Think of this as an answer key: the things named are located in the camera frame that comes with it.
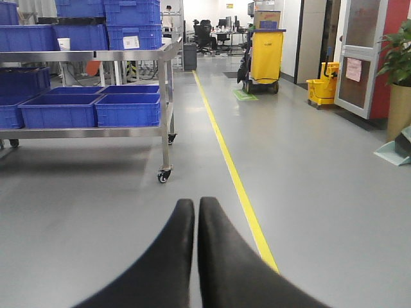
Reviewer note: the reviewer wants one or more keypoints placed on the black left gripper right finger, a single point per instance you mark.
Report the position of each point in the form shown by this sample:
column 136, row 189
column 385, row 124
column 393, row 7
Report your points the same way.
column 232, row 274

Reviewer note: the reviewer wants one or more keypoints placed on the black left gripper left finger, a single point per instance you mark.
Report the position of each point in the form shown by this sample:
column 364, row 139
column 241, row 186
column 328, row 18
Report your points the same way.
column 161, row 276

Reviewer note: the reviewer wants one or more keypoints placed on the blue bin front right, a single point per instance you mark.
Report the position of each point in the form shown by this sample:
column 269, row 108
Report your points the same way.
column 128, row 110

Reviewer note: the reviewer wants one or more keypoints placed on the blue bin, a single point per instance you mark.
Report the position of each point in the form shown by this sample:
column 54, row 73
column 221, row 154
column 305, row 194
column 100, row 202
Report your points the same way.
column 128, row 110
column 60, row 111

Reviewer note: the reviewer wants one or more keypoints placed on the blue bin front left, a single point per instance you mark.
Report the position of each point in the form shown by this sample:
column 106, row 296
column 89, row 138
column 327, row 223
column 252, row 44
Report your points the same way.
column 60, row 111

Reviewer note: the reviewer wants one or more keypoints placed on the yellow mop bucket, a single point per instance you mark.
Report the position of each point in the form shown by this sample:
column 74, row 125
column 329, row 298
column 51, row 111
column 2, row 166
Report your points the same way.
column 322, row 91

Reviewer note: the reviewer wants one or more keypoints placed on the green dustpan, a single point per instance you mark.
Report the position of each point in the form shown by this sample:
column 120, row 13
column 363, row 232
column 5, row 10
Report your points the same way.
column 396, row 152

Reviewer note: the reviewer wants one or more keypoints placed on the yellow janitor cart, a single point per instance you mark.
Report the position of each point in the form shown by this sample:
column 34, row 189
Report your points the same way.
column 261, row 64

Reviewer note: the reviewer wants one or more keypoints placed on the steel trolley cart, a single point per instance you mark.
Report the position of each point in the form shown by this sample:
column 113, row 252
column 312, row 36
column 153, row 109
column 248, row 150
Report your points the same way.
column 165, row 130

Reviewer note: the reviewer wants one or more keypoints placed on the black office chair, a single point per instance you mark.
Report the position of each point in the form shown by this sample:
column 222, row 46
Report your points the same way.
column 203, row 37

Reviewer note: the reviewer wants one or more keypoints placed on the stacked blue crates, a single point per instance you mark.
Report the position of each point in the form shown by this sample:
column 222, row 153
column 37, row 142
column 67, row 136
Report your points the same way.
column 109, row 25

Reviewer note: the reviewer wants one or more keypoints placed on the potted plant gold pot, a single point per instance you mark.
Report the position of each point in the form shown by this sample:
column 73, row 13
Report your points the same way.
column 396, row 67

